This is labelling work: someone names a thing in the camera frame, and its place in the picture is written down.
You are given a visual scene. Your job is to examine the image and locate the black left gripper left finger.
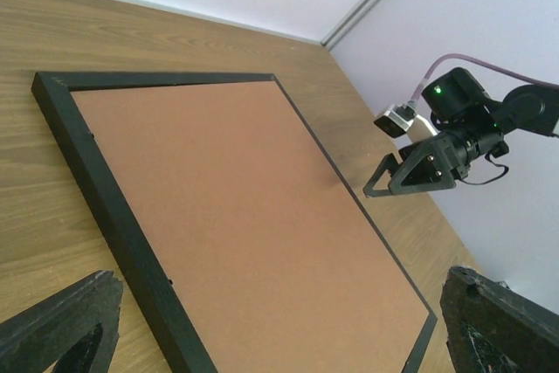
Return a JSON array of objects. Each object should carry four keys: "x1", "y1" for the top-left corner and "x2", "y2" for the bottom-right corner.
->
[{"x1": 1, "y1": 270, "x2": 123, "y2": 372}]

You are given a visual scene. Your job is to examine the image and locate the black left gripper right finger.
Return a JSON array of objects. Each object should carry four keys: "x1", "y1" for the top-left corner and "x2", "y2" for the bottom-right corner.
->
[{"x1": 440, "y1": 266, "x2": 558, "y2": 372}]

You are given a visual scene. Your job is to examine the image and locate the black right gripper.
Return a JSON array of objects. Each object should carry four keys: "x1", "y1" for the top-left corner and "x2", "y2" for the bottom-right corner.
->
[{"x1": 362, "y1": 130, "x2": 471, "y2": 198}]

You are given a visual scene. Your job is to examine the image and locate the brown backing board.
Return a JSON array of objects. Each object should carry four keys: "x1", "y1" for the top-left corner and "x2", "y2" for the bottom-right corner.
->
[{"x1": 73, "y1": 81, "x2": 433, "y2": 372}]

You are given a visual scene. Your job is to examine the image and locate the black picture frame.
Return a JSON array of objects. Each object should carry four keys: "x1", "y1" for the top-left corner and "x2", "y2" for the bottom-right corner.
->
[{"x1": 32, "y1": 71, "x2": 438, "y2": 373}]

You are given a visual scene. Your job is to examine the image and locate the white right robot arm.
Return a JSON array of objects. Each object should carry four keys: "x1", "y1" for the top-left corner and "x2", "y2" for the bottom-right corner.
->
[{"x1": 363, "y1": 67, "x2": 558, "y2": 197}]

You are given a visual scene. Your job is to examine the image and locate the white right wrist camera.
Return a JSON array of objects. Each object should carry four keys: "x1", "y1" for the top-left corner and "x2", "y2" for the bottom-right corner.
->
[{"x1": 374, "y1": 104, "x2": 438, "y2": 142}]

